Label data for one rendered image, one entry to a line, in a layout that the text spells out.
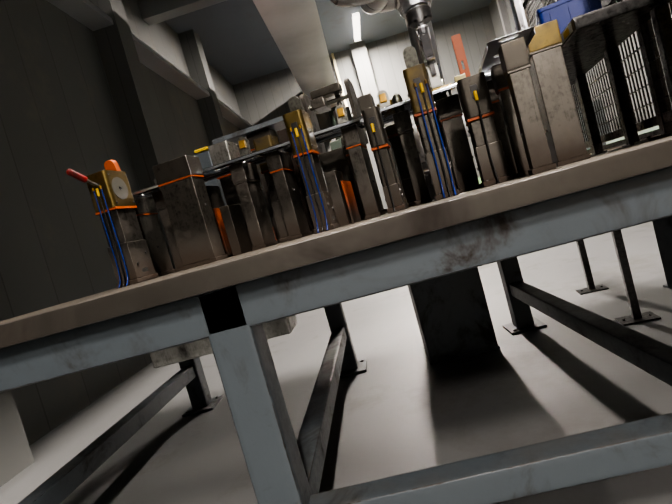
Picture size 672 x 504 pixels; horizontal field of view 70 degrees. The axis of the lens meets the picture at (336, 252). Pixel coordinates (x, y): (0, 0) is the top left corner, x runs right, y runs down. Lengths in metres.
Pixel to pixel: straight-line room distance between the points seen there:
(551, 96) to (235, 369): 1.03
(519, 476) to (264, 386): 0.47
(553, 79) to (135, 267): 1.31
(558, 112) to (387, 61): 9.49
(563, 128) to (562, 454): 0.81
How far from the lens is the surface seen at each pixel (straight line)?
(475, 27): 11.22
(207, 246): 1.50
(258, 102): 10.86
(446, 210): 0.77
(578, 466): 0.98
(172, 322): 0.89
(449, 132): 1.52
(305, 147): 1.36
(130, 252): 1.61
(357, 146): 1.50
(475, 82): 1.32
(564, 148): 1.40
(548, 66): 1.42
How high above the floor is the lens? 0.71
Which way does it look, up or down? 3 degrees down
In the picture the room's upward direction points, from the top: 16 degrees counter-clockwise
